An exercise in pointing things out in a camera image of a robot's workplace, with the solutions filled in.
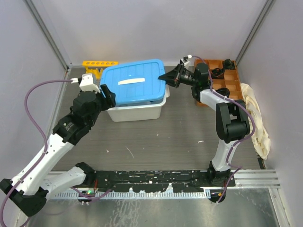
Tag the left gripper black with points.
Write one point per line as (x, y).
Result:
(109, 100)

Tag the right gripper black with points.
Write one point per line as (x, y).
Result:
(172, 77)

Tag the blue plastic tray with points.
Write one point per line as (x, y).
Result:
(136, 82)

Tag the yellow test tube rack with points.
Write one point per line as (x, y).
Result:
(97, 67)

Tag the white plastic bin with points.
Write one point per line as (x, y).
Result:
(139, 112)

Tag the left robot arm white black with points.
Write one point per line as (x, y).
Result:
(30, 190)

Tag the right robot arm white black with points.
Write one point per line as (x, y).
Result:
(231, 119)

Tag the orange compartment tray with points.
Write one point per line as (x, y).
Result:
(230, 79)

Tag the cream cloth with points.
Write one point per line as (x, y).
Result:
(260, 138)

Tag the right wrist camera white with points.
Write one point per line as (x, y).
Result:
(185, 61)

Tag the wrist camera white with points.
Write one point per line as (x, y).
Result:
(87, 82)
(185, 61)

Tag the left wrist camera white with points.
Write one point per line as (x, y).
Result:
(87, 82)

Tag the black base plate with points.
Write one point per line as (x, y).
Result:
(156, 181)

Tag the white slotted cable duct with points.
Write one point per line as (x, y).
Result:
(168, 194)

